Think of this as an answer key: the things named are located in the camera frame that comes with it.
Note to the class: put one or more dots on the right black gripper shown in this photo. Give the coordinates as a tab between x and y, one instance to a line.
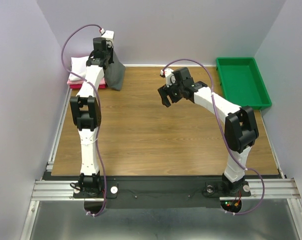
163	95

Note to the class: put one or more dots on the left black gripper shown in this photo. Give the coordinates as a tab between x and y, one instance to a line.
110	49

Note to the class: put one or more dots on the dark grey t-shirt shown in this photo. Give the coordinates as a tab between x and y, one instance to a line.
115	73

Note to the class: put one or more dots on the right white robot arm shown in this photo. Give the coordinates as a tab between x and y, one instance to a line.
237	124

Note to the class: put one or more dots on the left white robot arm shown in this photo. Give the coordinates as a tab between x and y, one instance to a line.
86	115

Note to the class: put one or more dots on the pink folded t-shirt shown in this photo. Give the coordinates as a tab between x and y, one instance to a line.
79	82

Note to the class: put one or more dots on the white folded t-shirt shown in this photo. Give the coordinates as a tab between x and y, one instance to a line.
78	66

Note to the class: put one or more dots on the red folded t-shirt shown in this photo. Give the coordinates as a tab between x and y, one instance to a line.
78	86

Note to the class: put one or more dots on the green plastic tray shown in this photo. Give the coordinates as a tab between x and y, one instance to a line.
242	83

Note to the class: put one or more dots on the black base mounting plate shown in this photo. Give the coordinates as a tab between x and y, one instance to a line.
162	192

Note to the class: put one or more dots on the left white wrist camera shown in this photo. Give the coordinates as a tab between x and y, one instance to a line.
107	34

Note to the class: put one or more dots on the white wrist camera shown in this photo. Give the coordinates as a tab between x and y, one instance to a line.
107	34
169	76

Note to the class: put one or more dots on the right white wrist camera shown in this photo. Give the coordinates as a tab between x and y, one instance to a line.
169	76

